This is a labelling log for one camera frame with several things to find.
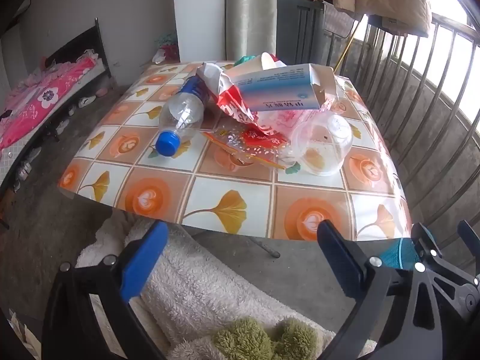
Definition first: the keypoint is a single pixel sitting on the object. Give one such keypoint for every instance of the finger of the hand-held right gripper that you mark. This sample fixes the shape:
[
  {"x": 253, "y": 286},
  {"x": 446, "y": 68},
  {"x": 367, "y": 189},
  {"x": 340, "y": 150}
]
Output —
[
  {"x": 425, "y": 238},
  {"x": 470, "y": 234}
]

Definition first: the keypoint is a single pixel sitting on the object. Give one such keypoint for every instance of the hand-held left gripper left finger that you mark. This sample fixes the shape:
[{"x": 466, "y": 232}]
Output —
[{"x": 144, "y": 258}]

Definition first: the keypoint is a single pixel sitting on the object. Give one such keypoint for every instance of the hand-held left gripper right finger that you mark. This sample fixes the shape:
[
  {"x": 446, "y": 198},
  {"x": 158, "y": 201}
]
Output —
[{"x": 337, "y": 258}]

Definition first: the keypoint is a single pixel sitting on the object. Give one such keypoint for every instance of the teal plastic basket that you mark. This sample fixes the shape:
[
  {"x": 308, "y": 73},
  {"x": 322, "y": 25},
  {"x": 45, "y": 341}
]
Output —
[{"x": 397, "y": 255}]

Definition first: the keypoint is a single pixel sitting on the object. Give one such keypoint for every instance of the clear plastic cup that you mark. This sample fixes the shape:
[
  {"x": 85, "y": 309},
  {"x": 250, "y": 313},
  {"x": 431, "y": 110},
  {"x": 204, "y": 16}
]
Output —
[{"x": 322, "y": 146}]

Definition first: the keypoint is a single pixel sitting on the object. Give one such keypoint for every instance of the red plastic wrapper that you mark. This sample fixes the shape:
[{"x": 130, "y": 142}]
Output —
[{"x": 258, "y": 138}]

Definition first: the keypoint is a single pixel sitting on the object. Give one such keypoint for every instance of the yellow orange snack packet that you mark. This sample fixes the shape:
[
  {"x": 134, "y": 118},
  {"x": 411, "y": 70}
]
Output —
[{"x": 223, "y": 134}]

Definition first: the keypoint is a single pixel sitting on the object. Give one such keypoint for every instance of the clear plastic bottle blue label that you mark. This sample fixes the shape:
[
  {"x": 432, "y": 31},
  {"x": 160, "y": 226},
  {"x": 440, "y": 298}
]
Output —
[{"x": 180, "y": 112}]

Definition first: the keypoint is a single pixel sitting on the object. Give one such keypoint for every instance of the white blue cardboard box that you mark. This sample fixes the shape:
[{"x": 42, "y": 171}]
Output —
[{"x": 277, "y": 90}]

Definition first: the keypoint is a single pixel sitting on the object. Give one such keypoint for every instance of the red white snack bag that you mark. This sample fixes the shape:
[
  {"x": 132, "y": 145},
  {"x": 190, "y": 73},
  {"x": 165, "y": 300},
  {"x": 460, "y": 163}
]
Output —
[{"x": 232, "y": 99}]

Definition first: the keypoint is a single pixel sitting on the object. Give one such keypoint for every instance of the white paper cup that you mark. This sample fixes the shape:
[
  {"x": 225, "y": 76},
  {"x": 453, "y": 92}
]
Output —
[{"x": 268, "y": 62}]

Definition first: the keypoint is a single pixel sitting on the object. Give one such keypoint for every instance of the teal plastic bag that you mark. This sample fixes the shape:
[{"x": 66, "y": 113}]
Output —
[{"x": 245, "y": 60}]

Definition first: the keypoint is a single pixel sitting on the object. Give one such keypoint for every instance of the white fleece clothing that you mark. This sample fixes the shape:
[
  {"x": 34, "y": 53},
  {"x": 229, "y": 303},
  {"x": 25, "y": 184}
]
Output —
[{"x": 195, "y": 288}]

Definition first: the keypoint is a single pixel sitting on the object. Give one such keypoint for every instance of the metal table leg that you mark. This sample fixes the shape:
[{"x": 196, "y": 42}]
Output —
[{"x": 268, "y": 249}]

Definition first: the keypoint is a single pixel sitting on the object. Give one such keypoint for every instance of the table with ginkgo-pattern cloth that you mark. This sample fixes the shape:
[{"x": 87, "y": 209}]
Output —
[{"x": 225, "y": 210}]

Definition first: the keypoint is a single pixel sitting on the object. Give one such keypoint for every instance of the green fluffy cloth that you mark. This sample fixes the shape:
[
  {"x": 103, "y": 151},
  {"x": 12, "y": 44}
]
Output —
[{"x": 243, "y": 339}]

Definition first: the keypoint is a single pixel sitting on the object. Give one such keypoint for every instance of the grey shoe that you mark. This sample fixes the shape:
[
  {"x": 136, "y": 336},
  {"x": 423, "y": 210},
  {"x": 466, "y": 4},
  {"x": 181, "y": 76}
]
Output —
[{"x": 24, "y": 170}]

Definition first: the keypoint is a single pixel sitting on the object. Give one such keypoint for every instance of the white shoe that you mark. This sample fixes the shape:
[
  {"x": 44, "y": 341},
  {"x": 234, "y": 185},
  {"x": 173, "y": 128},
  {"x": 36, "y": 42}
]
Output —
[
  {"x": 62, "y": 125},
  {"x": 86, "y": 102}
]

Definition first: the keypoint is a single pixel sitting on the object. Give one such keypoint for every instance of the pink slipper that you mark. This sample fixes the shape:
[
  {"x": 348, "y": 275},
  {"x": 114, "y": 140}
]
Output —
[{"x": 100, "y": 92}]

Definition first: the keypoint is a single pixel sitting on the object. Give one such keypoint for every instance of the pink floral blanket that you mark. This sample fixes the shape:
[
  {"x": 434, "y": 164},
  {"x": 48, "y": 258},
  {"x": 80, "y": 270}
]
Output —
[{"x": 41, "y": 101}]

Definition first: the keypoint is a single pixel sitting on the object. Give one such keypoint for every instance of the colourful cloth pile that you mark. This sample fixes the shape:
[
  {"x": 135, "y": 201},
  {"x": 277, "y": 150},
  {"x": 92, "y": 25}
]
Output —
[{"x": 167, "y": 50}]

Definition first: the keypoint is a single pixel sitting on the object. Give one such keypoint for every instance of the metal railing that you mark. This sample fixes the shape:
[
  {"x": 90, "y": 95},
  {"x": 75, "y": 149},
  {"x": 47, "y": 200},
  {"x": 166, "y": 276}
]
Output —
[{"x": 453, "y": 23}]

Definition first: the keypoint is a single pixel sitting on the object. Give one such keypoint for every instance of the dark metal gate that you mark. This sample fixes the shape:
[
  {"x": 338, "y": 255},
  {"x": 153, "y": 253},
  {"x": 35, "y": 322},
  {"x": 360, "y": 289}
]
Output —
[{"x": 300, "y": 26}]

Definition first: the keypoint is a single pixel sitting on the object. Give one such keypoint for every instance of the grey curtain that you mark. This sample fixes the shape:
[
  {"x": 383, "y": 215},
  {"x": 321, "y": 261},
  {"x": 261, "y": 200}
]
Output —
[{"x": 249, "y": 15}]

